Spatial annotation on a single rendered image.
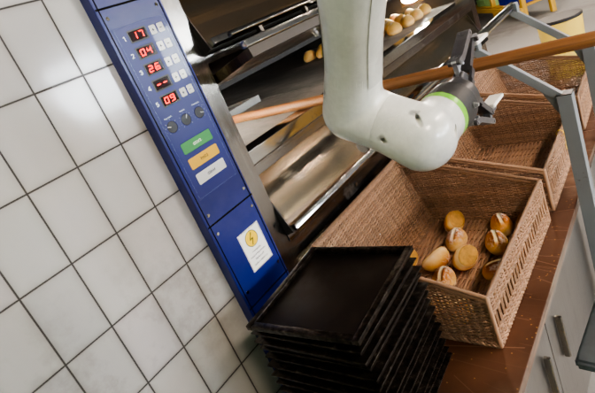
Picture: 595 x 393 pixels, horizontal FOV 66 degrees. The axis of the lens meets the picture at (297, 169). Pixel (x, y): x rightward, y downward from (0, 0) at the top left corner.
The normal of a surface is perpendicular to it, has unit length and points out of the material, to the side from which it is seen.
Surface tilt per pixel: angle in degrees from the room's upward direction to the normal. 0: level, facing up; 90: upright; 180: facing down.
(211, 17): 70
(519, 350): 0
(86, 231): 90
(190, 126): 90
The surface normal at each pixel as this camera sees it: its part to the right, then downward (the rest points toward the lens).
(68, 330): 0.74, -0.08
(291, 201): 0.56, -0.37
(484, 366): -0.37, -0.88
